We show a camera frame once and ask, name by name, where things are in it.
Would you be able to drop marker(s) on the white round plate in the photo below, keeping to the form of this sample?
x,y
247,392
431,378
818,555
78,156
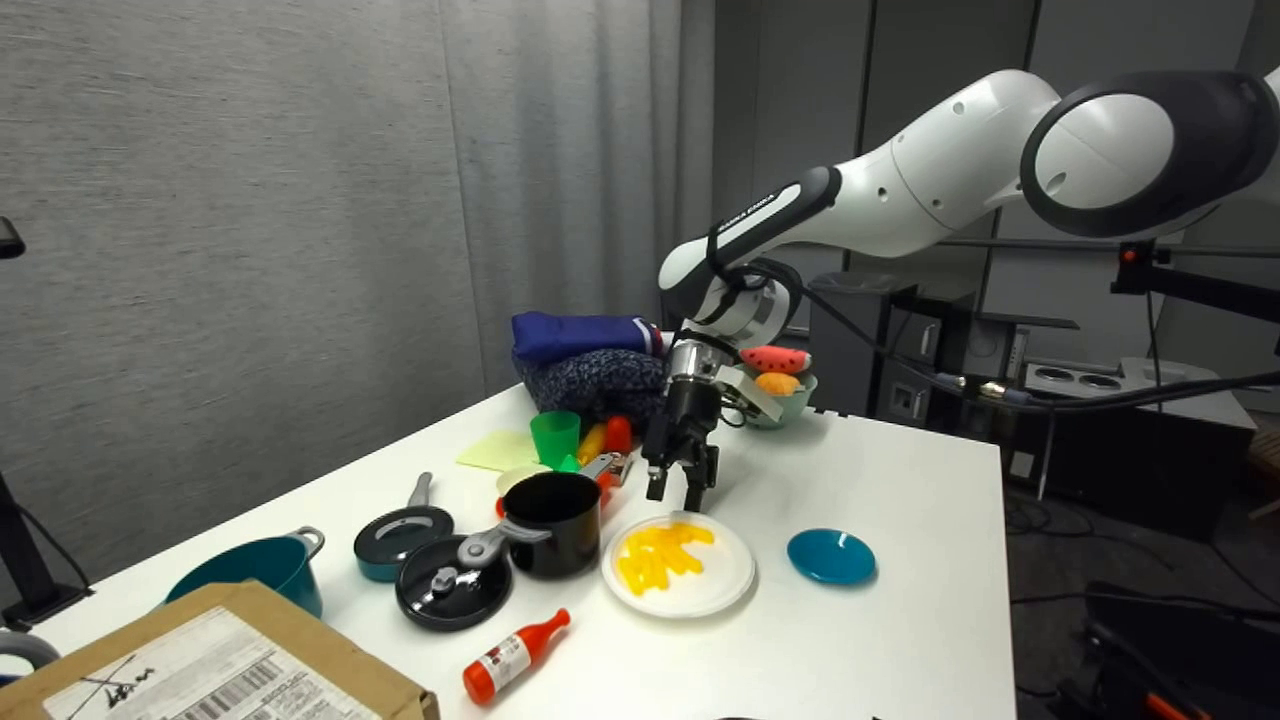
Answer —
x,y
715,592

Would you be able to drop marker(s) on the pale yellow bowl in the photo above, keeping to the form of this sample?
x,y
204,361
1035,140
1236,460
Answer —
x,y
497,455

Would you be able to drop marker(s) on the orange toy fruit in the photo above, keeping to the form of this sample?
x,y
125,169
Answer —
x,y
778,386

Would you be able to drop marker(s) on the black camera stand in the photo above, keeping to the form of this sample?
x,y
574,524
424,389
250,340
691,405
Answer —
x,y
22,560

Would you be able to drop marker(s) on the brown cardboard box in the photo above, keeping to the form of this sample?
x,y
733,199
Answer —
x,y
201,663

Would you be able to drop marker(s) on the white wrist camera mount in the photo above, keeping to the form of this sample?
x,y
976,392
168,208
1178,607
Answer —
x,y
733,386

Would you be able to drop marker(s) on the light green bowl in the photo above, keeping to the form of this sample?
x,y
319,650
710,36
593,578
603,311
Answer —
x,y
787,408

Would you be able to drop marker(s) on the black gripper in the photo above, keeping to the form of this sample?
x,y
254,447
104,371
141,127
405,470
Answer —
x,y
685,419

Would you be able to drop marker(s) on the red toy ketchup bottle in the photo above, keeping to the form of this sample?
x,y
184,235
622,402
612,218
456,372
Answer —
x,y
509,658

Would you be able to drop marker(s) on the orange toy food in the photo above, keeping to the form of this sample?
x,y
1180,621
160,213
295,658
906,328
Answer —
x,y
619,433

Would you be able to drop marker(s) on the black pot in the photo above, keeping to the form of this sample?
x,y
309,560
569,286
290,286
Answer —
x,y
563,535

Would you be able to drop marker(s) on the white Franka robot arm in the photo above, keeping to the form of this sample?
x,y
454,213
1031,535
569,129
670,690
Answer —
x,y
932,173

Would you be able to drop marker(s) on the black metal beam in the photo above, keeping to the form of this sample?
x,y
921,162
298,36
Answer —
x,y
1203,286

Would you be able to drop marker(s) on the small teal plate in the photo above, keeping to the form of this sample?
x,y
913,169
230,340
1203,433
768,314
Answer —
x,y
833,556

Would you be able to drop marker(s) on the dark patterned cloth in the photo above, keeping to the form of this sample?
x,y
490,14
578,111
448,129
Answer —
x,y
603,386

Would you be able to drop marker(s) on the black pot lid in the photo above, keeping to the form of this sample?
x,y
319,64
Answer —
x,y
444,592

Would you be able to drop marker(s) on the yellow crinkle toy fry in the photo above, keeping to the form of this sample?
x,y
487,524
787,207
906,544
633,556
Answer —
x,y
629,560
670,555
701,539
641,578
644,550
670,578
658,582
683,540

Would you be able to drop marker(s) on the teal mug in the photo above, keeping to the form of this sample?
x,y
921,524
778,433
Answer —
x,y
260,568

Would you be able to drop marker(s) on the yellow toy food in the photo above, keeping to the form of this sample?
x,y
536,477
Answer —
x,y
593,447

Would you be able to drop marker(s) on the black equipment cabinet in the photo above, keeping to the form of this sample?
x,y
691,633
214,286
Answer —
x,y
921,352

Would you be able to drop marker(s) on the grey equipment case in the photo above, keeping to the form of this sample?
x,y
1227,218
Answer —
x,y
1134,386

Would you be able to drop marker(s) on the green plastic cup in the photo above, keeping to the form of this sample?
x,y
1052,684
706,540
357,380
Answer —
x,y
556,439

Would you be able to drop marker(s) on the blue folded cloth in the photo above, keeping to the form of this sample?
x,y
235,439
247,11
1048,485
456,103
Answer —
x,y
574,337

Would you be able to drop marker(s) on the black floor equipment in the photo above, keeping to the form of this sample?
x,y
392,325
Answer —
x,y
1172,663

